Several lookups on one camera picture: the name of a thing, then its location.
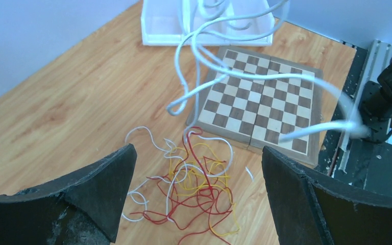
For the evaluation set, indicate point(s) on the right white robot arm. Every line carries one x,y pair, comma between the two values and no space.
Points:
376,107

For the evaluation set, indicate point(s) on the wooden chessboard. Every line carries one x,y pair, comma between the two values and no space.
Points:
256,113

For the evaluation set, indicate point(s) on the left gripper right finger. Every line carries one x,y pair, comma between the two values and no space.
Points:
309,207

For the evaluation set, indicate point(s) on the white three-compartment tray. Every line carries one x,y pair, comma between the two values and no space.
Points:
166,23

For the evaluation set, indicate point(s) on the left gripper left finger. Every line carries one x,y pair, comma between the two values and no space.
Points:
82,207

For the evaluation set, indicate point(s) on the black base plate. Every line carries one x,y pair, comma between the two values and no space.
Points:
351,159

